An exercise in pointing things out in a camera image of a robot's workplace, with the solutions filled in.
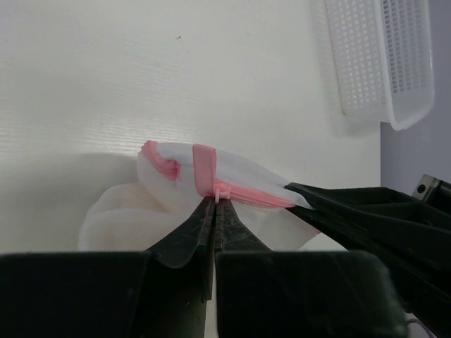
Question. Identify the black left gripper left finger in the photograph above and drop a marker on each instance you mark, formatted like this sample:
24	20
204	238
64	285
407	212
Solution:
161	291

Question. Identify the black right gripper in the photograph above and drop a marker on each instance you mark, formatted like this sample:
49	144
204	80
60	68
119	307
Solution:
410	235

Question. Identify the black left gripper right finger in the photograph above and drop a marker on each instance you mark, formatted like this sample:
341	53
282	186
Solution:
265	293

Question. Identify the white plastic mesh basket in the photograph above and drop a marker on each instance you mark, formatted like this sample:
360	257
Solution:
382	55

